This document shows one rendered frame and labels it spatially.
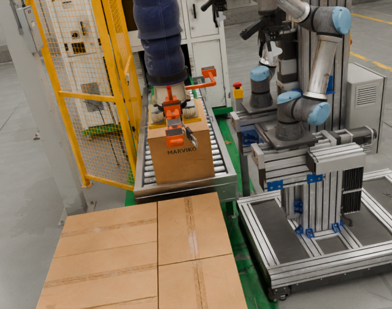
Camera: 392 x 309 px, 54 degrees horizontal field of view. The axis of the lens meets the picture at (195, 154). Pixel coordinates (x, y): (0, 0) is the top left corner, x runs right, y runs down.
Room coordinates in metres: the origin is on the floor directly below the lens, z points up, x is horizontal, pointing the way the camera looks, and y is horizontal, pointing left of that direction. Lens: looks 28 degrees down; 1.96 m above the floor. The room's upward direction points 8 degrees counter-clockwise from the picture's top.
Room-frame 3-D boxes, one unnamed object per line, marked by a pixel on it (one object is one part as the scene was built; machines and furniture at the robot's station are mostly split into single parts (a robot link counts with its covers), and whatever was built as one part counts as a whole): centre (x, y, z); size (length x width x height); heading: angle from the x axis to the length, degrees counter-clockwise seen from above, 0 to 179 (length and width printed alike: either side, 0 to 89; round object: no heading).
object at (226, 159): (3.39, -0.20, 0.50); 2.31 x 0.05 x 0.19; 1
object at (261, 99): (2.32, -0.46, 1.09); 0.15 x 0.15 x 0.10
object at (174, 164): (2.54, 0.09, 0.75); 0.60 x 0.40 x 0.40; 1
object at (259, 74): (2.32, -0.47, 1.20); 0.13 x 0.12 x 0.14; 155
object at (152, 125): (2.10, 0.19, 1.17); 0.34 x 0.10 x 0.05; 2
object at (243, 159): (2.80, -0.39, 0.50); 0.07 x 0.07 x 1.00; 1
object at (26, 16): (2.93, 1.03, 1.62); 0.20 x 0.05 x 0.30; 1
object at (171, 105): (1.85, 0.08, 1.27); 0.10 x 0.08 x 0.06; 92
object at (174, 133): (1.50, 0.08, 1.27); 0.08 x 0.07 x 0.05; 2
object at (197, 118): (2.10, 0.00, 1.17); 0.34 x 0.10 x 0.05; 2
